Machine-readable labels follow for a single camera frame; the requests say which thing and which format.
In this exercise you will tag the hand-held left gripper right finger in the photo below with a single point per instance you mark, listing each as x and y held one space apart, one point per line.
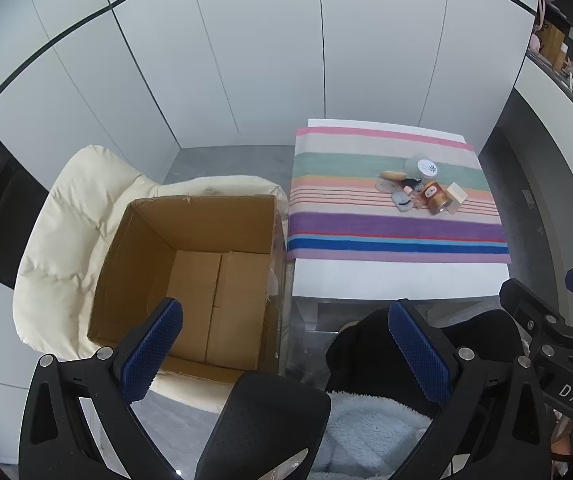
419 355

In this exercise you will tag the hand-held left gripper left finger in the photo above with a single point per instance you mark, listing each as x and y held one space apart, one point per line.
151 355

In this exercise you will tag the brown cardboard box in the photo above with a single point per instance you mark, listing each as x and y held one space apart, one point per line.
191 280

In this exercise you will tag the clear eyelash case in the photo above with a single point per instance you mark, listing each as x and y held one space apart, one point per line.
402 203

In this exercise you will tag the beige makeup sponge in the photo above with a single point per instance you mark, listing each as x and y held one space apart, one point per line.
391 175

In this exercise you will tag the person's right hand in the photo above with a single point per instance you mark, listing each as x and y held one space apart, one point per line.
561 440

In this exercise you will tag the person's black pants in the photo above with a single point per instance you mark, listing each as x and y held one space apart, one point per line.
361 355

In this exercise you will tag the white table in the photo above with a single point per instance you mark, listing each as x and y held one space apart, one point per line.
391 280

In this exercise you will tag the small beige box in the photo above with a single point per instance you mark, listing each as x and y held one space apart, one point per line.
456 192

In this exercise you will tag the black perforated chair back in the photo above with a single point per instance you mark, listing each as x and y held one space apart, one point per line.
266 425

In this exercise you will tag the striped colourful cloth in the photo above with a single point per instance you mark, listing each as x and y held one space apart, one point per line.
366 230

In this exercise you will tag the amber jar red label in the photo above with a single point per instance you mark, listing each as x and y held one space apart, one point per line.
434 197

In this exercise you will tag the cream padded chair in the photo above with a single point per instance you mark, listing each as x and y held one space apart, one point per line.
66 220

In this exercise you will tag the small pink bottle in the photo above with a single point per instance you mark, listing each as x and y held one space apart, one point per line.
407 191

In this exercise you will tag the white cabinet counter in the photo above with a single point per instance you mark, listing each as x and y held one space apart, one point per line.
551 125

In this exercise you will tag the clear jar white lid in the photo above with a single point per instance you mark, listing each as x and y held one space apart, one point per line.
424 166

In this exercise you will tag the small clear plastic case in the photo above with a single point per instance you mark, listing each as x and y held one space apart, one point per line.
385 186

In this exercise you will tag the brown paper box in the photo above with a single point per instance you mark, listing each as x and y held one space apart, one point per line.
552 42

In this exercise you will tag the wall outlet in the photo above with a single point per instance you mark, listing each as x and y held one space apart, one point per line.
529 199

